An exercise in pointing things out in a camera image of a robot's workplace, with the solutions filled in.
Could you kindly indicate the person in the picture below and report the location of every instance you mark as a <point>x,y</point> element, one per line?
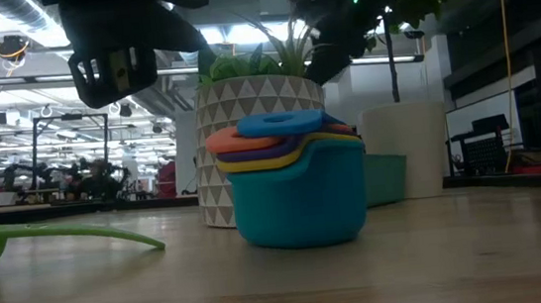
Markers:
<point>101,175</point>

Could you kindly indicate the black metal gantry frame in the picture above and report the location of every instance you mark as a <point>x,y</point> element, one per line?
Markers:
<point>68,117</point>

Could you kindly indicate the purple measuring cup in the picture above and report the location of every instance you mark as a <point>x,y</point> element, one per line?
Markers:
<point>261,153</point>

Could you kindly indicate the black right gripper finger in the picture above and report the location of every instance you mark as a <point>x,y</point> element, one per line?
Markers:
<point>329,63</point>

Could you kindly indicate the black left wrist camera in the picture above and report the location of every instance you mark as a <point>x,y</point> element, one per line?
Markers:
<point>114,77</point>

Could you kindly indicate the triangle-patterned plant pot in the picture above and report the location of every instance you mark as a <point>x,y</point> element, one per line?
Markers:
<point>212,117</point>

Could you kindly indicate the grey ceiling box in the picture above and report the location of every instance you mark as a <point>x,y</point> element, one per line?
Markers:
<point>276,1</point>

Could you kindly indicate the orange measuring cup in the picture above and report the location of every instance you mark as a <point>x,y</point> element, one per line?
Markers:
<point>235,142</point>

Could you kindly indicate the green succulent plant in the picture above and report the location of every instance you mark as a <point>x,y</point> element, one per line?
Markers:
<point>242,67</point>

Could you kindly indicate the small blue measuring cup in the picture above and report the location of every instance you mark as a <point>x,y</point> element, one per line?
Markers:
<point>278,123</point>

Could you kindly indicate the large teal-blue measuring cup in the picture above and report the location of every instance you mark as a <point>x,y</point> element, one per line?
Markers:
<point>305,203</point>

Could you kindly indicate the yellow measuring cup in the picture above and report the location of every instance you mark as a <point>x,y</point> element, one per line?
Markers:
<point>252,164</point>

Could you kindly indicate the red office chair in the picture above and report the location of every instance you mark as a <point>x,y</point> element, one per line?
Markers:
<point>167,178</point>

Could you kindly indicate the black pegboard cart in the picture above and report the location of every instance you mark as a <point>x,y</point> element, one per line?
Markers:
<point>485,153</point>

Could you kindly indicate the red bin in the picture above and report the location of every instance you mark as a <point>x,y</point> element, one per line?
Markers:
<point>531,168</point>

